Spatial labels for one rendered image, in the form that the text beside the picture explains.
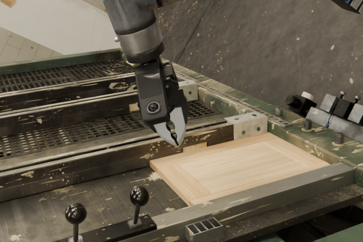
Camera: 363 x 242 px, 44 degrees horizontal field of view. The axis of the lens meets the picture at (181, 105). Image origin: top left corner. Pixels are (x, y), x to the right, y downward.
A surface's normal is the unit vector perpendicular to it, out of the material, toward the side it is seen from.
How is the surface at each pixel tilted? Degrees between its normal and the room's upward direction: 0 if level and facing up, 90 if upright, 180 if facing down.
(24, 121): 90
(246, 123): 90
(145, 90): 43
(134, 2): 92
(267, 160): 58
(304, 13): 0
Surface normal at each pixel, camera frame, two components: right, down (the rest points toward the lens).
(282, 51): -0.79, -0.35
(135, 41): 0.00, 0.51
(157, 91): -0.18, -0.46
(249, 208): 0.43, 0.26
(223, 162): -0.05, -0.95
